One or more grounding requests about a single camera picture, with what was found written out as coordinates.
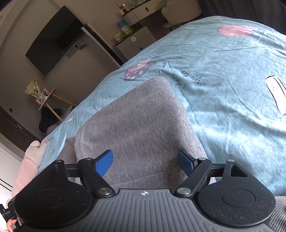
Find grey knit pants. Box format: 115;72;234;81
47;77;285;231

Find black clothing pile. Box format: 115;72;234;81
39;107;60;133

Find operator hand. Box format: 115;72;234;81
5;219;22;232

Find pink plush toy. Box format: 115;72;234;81
11;141;47;198

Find round side table yellow legs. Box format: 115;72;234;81
36;88;77;124

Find flower bouquet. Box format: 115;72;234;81
24;79;44;98

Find light blue printed bedsheet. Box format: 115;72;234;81
41;16;285;196

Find white drawer cabinet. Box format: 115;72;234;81
116;26;156;60

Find cream upholstered chair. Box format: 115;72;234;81
161;0;202;27

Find white vanity desk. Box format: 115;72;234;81
122;0;167;26

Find grey pleated curtain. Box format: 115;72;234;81
199;0;285;34

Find black wall television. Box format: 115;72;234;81
26;6;83;76

